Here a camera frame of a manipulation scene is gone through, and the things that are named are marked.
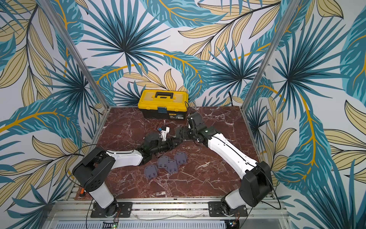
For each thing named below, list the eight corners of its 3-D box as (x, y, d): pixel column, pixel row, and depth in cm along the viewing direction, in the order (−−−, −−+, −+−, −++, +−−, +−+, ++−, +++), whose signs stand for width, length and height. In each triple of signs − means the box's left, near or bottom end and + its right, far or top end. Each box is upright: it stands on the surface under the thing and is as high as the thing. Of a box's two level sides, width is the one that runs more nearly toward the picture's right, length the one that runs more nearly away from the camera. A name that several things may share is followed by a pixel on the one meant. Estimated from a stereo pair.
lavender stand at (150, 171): (143, 179, 85) (142, 178, 84) (145, 166, 90) (144, 164, 89) (157, 179, 85) (156, 178, 84) (158, 166, 90) (158, 164, 89)
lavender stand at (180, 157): (174, 164, 91) (174, 163, 89) (175, 153, 96) (175, 151, 94) (186, 164, 91) (186, 163, 89) (186, 153, 96) (186, 151, 94)
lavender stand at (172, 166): (167, 172, 88) (167, 171, 86) (168, 161, 92) (168, 160, 91) (177, 172, 88) (177, 171, 86) (177, 161, 92) (177, 160, 91)
